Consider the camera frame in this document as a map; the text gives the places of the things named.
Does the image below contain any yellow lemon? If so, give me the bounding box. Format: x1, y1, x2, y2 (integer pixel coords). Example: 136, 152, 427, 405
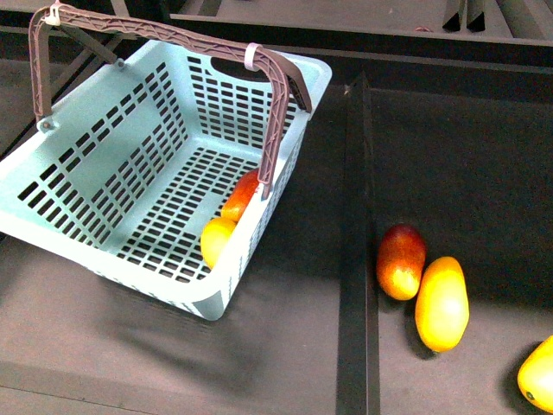
200, 217, 237, 269

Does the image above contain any brown basket handle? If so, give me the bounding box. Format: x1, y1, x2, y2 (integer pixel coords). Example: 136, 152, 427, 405
29, 1, 312, 199

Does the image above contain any light blue plastic basket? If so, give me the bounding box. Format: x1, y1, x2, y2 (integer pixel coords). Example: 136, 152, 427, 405
1, 41, 310, 321

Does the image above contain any red yellow mango on shelf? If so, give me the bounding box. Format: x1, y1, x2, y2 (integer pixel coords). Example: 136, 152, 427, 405
376, 223, 427, 301

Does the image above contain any yellow mango at edge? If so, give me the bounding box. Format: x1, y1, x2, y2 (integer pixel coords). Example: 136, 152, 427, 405
517, 336, 552, 414

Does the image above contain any white zip tie right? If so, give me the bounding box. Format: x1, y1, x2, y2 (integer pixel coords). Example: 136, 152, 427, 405
244, 42, 263, 72

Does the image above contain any white zip tie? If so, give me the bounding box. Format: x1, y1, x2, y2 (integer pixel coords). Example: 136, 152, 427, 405
43, 3, 61, 27
244, 42, 263, 72

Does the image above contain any black shelf divider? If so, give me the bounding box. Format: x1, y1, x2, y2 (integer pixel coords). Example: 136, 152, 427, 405
336, 72, 380, 414

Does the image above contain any white zip tie left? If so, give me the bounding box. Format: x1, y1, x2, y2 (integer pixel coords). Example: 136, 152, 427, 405
43, 3, 61, 27

